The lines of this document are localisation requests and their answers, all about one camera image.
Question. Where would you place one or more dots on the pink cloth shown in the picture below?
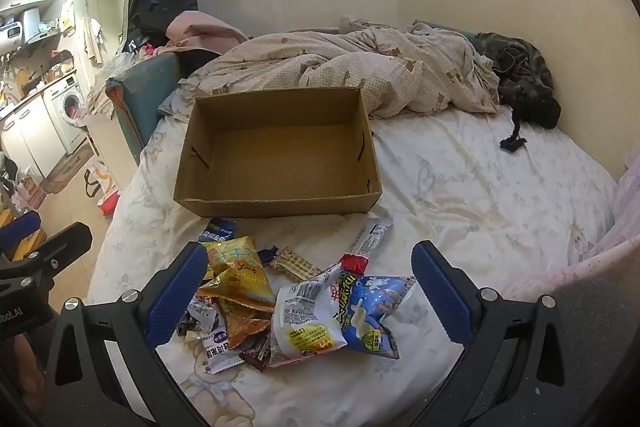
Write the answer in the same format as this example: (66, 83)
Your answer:
(200, 32)

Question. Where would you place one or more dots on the white washing machine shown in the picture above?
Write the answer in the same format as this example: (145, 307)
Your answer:
(70, 104)

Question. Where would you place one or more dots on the clear wafer biscuit packet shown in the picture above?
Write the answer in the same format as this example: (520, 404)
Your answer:
(295, 263)

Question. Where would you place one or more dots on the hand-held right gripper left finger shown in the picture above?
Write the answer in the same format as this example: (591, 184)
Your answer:
(175, 297)

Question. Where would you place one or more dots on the dark brown chocolate packet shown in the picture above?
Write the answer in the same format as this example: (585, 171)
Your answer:
(256, 353)

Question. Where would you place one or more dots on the small white snack packet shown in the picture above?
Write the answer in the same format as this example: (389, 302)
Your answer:
(220, 352)

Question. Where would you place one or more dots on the teal bed footboard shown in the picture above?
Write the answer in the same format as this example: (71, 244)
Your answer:
(145, 102)

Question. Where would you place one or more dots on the camouflage cloth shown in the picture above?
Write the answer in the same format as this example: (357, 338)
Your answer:
(520, 67)

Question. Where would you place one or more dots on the blue white snack bag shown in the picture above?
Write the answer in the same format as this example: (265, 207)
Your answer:
(375, 307)

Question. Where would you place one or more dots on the white kitchen cabinet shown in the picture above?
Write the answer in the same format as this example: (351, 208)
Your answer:
(27, 137)

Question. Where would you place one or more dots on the red bag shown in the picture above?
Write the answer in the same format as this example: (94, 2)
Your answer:
(109, 203)

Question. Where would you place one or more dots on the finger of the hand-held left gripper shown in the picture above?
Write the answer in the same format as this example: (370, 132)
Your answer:
(65, 242)
(20, 227)

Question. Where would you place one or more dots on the orange snack packet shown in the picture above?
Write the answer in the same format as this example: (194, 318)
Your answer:
(245, 324)

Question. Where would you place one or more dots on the white red stick packet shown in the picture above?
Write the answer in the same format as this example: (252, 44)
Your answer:
(367, 239)

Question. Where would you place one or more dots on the white yellow snack bag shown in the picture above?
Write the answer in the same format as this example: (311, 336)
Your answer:
(305, 322)

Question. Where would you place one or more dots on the brown floor mat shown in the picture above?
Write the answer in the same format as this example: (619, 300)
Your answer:
(65, 169)

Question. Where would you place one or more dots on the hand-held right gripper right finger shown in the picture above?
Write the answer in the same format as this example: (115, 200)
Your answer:
(445, 297)

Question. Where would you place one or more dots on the blue yellow snack packet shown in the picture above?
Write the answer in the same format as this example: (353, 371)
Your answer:
(217, 231)

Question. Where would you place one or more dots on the beige checkered duvet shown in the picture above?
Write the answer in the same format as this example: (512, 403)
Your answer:
(350, 67)

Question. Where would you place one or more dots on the person's left hand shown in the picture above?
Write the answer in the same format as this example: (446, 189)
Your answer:
(25, 367)

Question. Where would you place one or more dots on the teal pillow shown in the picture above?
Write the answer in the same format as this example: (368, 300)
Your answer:
(445, 29)

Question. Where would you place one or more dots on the black knitted cloth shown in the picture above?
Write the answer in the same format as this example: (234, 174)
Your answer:
(545, 112)

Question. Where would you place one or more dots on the pink frilled bedding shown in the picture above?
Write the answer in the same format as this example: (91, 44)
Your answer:
(627, 207)

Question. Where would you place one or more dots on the brown cardboard box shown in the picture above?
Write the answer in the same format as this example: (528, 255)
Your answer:
(280, 157)

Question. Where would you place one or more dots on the yellow orange snack bag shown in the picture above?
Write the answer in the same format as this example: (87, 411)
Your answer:
(240, 272)

